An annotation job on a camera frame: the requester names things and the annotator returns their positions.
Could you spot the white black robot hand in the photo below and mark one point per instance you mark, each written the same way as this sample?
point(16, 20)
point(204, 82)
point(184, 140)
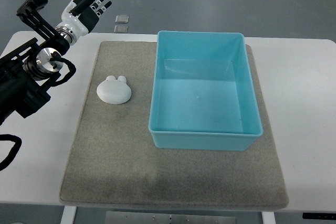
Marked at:
point(80, 17)

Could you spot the white rabbit toy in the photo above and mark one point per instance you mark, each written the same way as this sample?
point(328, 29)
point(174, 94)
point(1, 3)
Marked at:
point(114, 90)

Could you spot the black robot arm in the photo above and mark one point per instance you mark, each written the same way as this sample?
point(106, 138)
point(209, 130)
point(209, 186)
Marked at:
point(30, 70)

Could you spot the blue plastic box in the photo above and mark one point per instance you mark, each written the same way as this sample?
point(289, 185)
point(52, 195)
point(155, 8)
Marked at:
point(203, 94)

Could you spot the upper floor outlet plate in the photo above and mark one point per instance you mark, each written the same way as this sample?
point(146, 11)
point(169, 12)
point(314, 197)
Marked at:
point(122, 19)

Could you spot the floor outlet plate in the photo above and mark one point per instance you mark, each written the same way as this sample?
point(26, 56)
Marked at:
point(122, 19)
point(121, 29)

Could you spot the lower floor outlet plate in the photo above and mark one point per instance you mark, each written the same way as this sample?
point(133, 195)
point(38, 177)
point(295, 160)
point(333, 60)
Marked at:
point(121, 29)

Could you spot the grey felt mat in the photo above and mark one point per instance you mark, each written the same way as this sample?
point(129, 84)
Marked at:
point(113, 161)

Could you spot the white left table leg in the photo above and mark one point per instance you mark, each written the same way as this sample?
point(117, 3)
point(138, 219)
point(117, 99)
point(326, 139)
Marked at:
point(68, 215)

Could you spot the white table leg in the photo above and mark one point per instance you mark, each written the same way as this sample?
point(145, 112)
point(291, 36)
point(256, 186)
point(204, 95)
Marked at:
point(68, 215)
point(268, 217)

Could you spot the white right table leg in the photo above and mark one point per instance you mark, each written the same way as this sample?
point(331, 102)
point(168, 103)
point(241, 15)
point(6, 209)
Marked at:
point(268, 217)

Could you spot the black table control panel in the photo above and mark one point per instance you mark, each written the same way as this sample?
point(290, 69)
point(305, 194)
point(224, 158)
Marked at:
point(319, 216)

